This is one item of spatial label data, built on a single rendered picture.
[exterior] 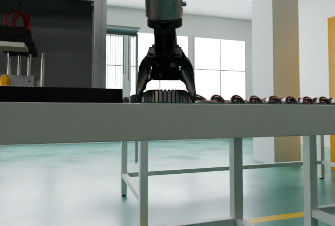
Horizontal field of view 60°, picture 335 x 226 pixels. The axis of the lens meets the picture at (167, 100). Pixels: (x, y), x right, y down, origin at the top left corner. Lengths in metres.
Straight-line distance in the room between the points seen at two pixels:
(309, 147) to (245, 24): 7.11
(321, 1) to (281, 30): 2.89
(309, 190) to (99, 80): 1.41
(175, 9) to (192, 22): 7.40
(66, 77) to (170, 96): 0.37
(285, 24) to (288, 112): 4.10
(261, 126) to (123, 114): 0.21
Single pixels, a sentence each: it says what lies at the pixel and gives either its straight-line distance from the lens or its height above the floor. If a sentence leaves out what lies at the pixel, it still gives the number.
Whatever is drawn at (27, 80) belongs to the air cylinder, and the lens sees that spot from 0.77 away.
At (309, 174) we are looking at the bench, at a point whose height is 0.39.
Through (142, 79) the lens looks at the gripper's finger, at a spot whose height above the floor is 0.81.
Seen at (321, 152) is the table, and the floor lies 0.29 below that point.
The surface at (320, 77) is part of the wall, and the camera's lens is 6.99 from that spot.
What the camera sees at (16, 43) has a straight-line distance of 0.69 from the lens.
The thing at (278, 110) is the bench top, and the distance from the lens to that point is 0.48.
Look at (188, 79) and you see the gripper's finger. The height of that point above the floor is 0.81.
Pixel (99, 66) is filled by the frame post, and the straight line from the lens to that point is 0.74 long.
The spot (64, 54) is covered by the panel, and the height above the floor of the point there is 0.90.
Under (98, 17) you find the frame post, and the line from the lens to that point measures 0.76.
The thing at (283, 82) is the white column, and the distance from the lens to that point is 4.39.
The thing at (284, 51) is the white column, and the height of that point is 1.59.
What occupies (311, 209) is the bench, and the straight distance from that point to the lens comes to 1.87.
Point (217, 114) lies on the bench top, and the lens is 0.43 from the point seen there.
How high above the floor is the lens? 0.74
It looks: 2 degrees up
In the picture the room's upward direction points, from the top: straight up
